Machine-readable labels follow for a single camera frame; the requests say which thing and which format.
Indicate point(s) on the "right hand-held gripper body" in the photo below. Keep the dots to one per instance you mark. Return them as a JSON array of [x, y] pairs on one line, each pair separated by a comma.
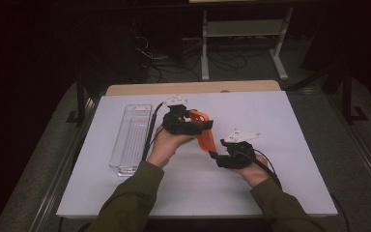
[[238, 156]]

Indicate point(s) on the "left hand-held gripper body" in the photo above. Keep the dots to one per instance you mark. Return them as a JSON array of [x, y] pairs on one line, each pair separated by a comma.
[[178, 124]]

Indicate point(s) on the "person's left hand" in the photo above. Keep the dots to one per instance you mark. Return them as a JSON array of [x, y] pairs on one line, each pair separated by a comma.
[[164, 146]]

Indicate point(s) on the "clear plastic tray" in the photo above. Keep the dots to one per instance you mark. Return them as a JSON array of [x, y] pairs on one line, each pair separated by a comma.
[[130, 138]]

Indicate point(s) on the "black metal stand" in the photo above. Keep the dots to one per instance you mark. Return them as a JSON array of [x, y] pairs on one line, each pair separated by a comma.
[[81, 96], [347, 96]]

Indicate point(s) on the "aluminium rail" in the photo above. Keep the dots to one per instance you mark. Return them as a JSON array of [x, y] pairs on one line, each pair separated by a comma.
[[367, 154], [61, 180]]

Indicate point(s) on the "orange phone case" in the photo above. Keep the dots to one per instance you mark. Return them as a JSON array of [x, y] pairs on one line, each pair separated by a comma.
[[207, 140]]

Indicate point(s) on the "grey metal shelf stand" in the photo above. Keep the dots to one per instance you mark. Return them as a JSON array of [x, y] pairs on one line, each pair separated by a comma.
[[243, 28]]

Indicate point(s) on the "person's right hand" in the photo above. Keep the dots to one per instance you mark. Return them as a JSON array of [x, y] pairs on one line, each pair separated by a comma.
[[254, 174]]

